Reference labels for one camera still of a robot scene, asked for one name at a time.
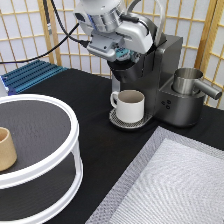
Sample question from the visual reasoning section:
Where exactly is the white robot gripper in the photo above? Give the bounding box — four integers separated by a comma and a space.
74, 0, 153, 54

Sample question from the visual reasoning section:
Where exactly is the white blue coffee pod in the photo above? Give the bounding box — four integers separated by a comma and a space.
116, 48, 130, 61

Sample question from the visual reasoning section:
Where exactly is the grey pod coffee machine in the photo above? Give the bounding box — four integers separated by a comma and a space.
106, 0, 208, 131

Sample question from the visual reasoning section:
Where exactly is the wooden shoji screen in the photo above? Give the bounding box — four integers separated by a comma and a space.
0, 0, 224, 110

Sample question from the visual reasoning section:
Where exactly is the blue ribbed mat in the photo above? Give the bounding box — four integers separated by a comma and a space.
2, 60, 66, 95

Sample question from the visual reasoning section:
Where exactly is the white ceramic mug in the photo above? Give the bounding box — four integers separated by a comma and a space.
110, 90, 145, 123

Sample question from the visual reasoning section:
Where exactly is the steel milk frother jug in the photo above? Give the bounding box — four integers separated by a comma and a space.
172, 68, 222, 100

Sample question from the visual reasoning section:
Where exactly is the white round two-tier shelf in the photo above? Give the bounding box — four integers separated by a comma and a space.
0, 94, 83, 224

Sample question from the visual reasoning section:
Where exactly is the tan wooden cup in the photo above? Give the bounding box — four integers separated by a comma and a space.
0, 127, 17, 171

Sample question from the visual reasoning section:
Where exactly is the grey woven placemat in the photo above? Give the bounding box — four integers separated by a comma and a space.
85, 127, 224, 224

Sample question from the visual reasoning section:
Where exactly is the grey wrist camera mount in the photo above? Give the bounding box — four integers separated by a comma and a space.
87, 32, 124, 62

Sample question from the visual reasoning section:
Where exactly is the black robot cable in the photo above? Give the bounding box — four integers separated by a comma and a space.
0, 0, 91, 65

